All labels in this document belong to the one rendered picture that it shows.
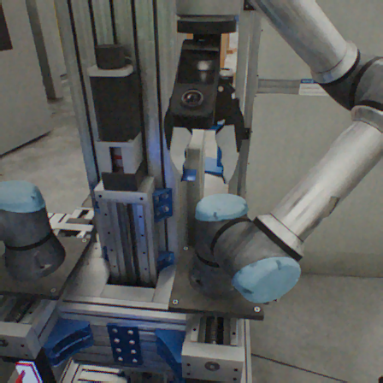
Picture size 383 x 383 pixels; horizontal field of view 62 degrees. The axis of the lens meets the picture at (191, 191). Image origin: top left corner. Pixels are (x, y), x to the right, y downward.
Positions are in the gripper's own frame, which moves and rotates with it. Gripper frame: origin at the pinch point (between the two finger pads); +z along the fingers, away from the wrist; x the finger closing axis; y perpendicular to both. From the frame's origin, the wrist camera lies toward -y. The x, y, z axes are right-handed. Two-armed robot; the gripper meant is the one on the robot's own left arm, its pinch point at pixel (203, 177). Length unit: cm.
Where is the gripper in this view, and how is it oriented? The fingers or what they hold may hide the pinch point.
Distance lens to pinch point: 45.8
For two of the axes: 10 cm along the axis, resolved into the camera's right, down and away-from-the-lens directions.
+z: 0.0, 8.6, 5.1
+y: 0.9, -5.1, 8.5
